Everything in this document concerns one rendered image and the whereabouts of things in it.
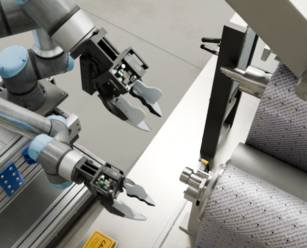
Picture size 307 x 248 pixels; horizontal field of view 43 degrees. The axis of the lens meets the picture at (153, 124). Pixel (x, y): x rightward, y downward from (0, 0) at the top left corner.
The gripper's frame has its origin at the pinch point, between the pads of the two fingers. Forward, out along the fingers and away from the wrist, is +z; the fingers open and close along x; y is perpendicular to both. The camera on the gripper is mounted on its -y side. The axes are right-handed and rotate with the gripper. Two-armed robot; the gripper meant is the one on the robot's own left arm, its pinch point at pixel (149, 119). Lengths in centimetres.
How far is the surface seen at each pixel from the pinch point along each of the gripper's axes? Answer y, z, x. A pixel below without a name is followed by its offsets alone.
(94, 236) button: -40.1, 21.6, -15.8
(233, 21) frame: 8.3, -0.8, 27.9
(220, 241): -1.1, 30.4, -7.5
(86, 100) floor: -167, 14, 75
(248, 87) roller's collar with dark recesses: 6.5, 11.9, 20.6
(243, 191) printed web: 10.0, 20.9, -1.8
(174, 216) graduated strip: -31.4, 35.6, 2.0
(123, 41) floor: -173, 7, 135
